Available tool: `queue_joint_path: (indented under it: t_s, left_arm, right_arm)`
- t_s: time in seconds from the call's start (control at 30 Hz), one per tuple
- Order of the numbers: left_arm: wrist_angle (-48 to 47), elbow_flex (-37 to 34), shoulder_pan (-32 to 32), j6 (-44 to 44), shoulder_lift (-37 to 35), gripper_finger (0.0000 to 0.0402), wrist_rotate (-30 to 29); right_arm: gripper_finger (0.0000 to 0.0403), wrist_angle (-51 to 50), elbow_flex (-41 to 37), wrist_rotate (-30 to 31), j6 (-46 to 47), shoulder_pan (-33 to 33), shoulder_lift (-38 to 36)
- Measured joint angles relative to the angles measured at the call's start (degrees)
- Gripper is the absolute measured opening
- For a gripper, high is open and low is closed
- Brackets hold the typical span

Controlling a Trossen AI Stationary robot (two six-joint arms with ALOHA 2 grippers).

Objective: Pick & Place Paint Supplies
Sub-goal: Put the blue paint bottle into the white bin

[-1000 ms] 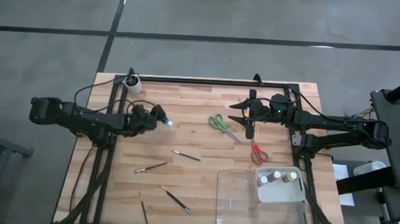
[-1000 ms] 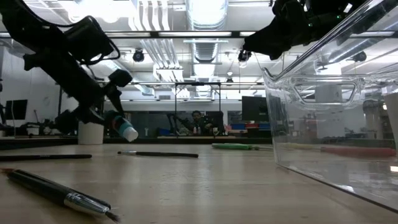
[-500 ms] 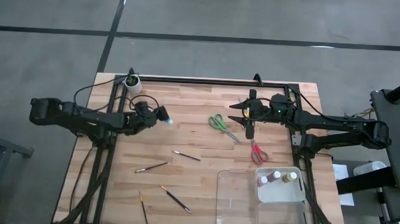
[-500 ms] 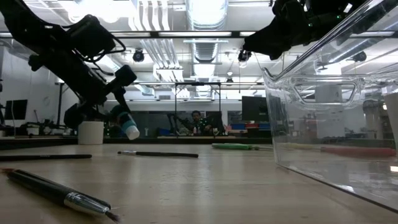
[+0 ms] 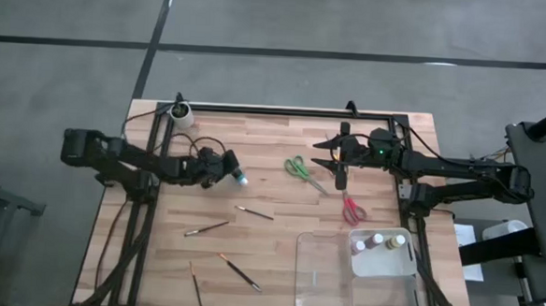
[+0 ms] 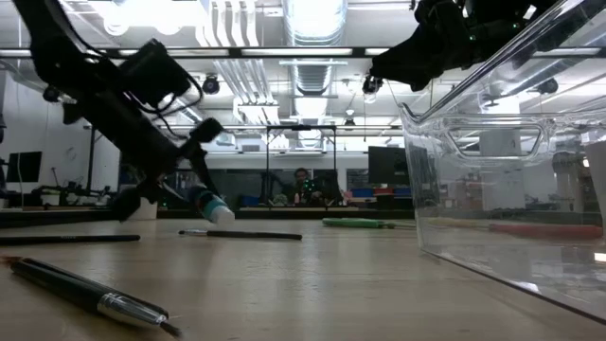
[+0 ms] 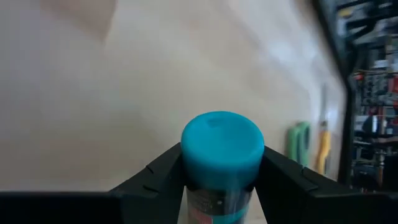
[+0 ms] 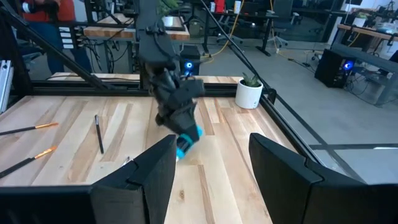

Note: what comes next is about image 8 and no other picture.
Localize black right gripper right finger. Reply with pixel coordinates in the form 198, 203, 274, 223
248, 133, 398, 224

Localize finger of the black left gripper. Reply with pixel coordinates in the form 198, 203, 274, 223
176, 103, 203, 143
154, 108, 185, 141

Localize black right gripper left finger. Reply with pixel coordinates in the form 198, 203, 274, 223
0, 134, 178, 224

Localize teal paint bottle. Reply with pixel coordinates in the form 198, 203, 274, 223
175, 126, 205, 161

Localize black paintbrush silver ferrule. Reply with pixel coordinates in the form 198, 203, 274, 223
0, 145, 58, 179

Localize thin black paintbrush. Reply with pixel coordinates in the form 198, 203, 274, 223
94, 114, 105, 155

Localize black paintbrush orange end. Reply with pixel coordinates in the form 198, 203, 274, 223
0, 122, 60, 137

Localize black computer tower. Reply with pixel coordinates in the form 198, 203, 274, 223
180, 45, 201, 77
314, 49, 357, 89

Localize wooden workbench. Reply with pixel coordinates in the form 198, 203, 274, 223
83, 14, 191, 42

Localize black desk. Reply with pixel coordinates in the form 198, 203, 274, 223
214, 11, 280, 57

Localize black box white labels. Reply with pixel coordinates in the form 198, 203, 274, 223
57, 24, 85, 51

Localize silver aluminium profile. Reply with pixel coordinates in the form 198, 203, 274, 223
0, 60, 15, 114

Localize person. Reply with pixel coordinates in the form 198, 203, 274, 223
18, 0, 93, 75

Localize black office chair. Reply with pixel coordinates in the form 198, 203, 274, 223
267, 0, 301, 48

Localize wooden desk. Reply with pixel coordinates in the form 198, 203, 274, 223
337, 23, 398, 43

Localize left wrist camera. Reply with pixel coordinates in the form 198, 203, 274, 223
182, 79, 206, 101

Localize black aluminium rig frame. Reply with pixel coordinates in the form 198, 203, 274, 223
0, 0, 366, 184

